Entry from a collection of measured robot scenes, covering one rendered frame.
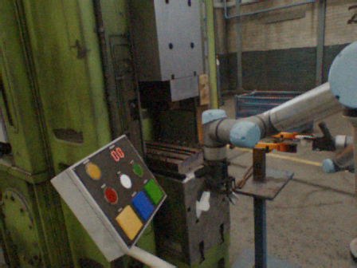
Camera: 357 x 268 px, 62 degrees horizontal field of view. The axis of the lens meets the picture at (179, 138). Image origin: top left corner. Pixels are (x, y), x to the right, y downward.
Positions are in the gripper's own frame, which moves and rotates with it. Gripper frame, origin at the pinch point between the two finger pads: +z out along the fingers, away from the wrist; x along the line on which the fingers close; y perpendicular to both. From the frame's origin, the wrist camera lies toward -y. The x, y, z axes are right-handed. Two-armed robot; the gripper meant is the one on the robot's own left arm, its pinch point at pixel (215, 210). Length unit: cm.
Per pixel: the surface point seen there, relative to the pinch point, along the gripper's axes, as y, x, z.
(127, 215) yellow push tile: 1.8, -31.3, -9.5
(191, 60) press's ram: -46, 20, -51
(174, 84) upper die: -40, 8, -41
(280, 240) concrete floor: -73, 105, 93
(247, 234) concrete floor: -94, 89, 93
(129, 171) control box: -13.1, -24.7, -17.0
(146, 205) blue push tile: -5.3, -22.9, -7.1
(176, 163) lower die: -40.1, 5.3, -4.6
